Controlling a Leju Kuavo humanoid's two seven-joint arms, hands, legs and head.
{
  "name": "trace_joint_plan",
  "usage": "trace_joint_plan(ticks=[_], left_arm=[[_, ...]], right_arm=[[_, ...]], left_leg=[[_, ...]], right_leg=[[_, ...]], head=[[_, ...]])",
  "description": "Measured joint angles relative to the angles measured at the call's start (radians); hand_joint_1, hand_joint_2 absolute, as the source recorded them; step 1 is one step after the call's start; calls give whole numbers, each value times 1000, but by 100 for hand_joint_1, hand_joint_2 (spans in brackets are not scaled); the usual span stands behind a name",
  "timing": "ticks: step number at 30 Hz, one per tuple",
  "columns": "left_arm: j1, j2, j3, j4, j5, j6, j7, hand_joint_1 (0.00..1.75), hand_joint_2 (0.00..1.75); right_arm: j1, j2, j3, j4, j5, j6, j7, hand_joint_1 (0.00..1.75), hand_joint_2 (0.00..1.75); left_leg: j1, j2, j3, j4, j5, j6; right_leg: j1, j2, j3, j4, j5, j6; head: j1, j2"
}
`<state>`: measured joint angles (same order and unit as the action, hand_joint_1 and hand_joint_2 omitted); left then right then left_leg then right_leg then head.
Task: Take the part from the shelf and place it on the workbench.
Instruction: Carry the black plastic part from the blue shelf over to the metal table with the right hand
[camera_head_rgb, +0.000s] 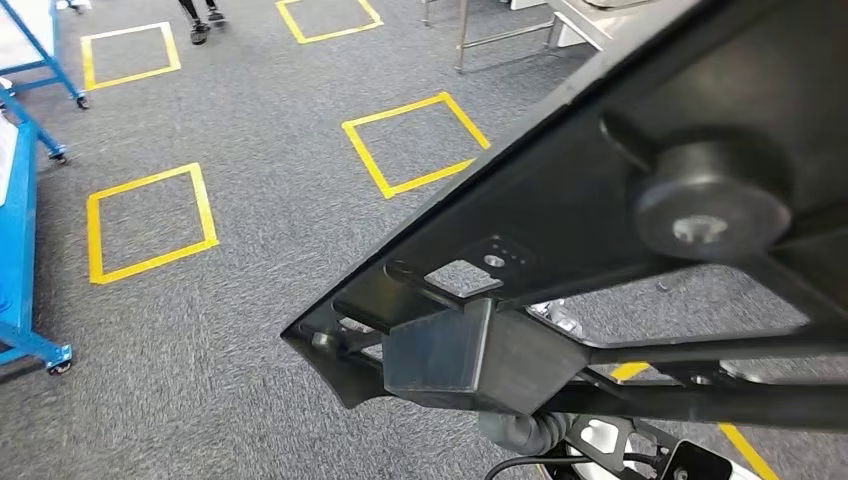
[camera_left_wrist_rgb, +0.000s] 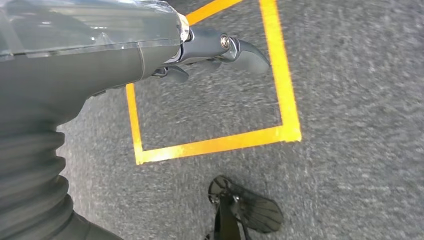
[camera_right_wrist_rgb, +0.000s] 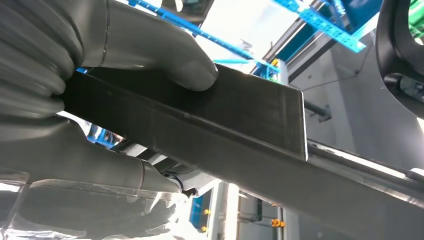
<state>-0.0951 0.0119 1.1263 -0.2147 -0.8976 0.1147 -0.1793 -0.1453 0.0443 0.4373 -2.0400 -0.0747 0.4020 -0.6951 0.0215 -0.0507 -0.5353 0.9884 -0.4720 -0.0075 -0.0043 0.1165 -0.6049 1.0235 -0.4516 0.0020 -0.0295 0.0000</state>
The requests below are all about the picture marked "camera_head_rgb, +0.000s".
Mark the black plastic frame part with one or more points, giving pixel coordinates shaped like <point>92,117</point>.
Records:
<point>563,166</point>

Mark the yellow floor tape square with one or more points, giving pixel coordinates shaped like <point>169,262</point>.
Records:
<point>748,454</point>
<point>87,66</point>
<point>331,36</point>
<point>95,238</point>
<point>364,156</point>

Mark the person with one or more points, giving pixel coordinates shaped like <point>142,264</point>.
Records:
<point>199,30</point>

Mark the blue wheeled rack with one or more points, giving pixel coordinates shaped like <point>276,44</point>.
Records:
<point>20,265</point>
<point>66,78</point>

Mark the white flat panel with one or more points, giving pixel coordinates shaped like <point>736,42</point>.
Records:
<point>23,33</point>

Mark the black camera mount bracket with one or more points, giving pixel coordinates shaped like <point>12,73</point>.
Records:
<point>636,437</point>

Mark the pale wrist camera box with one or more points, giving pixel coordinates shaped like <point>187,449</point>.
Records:
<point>689,464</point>

